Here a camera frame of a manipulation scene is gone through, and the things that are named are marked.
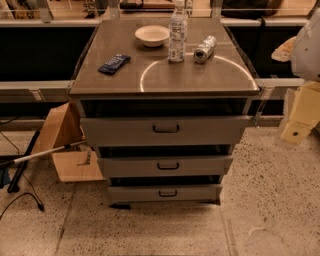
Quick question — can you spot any dark blue snack packet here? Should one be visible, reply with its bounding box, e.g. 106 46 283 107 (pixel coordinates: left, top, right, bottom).
98 54 131 75

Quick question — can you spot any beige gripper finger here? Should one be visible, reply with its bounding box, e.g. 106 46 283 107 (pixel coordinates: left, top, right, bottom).
279 81 320 146
271 37 296 62

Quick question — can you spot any silver drink can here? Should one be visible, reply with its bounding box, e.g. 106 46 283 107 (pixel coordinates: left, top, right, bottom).
193 36 217 64

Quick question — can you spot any grey middle drawer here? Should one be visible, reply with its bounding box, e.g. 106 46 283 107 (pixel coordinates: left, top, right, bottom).
97 156 232 178

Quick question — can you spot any black cable on floor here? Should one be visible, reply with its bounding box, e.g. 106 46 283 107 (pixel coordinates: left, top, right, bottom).
0 115 46 221

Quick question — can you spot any black bar on floor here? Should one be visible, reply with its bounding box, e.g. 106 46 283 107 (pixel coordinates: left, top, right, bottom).
7 131 40 193

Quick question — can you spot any clear plastic water bottle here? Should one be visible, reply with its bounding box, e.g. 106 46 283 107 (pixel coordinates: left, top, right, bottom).
168 0 187 63

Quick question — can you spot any grey bottom drawer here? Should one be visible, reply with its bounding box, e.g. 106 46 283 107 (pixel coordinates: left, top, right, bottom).
108 184 222 204

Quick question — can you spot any black bag in background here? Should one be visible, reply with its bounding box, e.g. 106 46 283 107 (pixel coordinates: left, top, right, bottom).
210 0 284 20

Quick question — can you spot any white grabber stick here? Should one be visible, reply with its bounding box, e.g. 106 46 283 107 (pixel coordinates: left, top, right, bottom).
0 140 87 169

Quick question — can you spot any brown cardboard box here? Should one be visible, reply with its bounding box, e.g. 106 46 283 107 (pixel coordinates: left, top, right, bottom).
32 103 103 182

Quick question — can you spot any grey top drawer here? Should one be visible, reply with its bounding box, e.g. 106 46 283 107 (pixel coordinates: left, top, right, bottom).
81 116 249 146

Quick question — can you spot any grey drawer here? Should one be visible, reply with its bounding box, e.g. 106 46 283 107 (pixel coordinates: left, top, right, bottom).
108 184 222 204
97 156 232 178
81 116 249 146

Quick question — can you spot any white ceramic bowl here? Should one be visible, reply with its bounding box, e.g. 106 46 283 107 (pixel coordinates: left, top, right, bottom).
135 25 169 47

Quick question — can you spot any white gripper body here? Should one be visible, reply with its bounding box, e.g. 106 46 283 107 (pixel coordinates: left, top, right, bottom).
291 8 320 82

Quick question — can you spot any grey metal drawer cabinet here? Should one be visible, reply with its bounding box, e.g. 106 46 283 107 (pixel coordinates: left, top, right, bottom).
70 18 259 207

